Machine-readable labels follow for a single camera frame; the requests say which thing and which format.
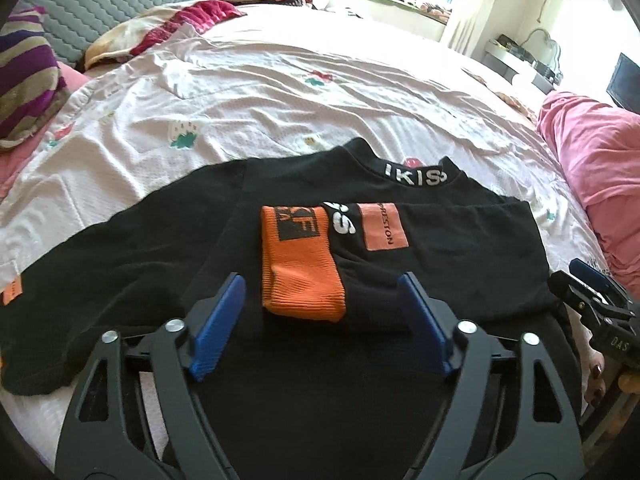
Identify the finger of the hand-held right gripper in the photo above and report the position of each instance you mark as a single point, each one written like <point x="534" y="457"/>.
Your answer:
<point x="600" y="277"/>
<point x="575" y="292"/>

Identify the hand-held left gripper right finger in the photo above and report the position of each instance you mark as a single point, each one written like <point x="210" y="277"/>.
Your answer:
<point x="425" y="325"/>

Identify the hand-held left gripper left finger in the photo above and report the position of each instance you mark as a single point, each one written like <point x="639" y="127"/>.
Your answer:
<point x="220" y="325"/>

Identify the black sweatshirt with orange cuffs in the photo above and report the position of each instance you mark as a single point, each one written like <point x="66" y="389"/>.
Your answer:
<point x="150" y="260"/>

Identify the person's right hand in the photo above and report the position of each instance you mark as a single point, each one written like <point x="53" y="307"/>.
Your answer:
<point x="595" y="380"/>

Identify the pink quilt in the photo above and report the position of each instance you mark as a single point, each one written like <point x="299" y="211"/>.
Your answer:
<point x="595" y="160"/>

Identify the black monitor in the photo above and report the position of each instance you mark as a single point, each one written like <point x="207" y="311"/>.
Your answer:
<point x="625" y="82"/>

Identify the white desk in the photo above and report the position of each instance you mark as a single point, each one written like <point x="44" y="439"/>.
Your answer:
<point x="510" y="62"/>

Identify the pink pillow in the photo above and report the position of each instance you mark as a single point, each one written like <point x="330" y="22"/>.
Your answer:
<point x="15" y="170"/>

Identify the white curtain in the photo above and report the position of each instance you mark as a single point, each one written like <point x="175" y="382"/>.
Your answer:
<point x="475" y="5"/>

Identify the red and yellow blanket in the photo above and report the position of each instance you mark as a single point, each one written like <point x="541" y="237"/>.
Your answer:
<point x="175" y="25"/>

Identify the purple striped pillow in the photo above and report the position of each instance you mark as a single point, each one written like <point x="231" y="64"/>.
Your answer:
<point x="27" y="75"/>

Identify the cluttered window ledge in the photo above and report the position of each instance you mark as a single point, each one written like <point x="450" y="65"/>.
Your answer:
<point x="385" y="0"/>

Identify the grey quilted headboard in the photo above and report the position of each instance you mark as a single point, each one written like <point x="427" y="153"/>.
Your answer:
<point x="125" y="0"/>

